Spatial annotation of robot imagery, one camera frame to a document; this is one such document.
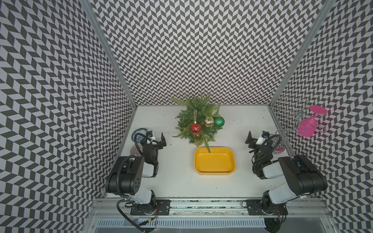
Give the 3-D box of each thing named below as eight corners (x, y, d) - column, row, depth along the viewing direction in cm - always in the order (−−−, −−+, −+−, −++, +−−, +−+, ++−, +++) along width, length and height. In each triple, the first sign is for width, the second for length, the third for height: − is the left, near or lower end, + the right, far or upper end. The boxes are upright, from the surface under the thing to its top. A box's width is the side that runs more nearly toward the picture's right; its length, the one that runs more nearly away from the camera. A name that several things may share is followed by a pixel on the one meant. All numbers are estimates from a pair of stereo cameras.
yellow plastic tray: (194, 175, 86) (194, 171, 81) (194, 151, 96) (194, 146, 91) (236, 175, 86) (238, 171, 81) (231, 151, 96) (233, 146, 91)
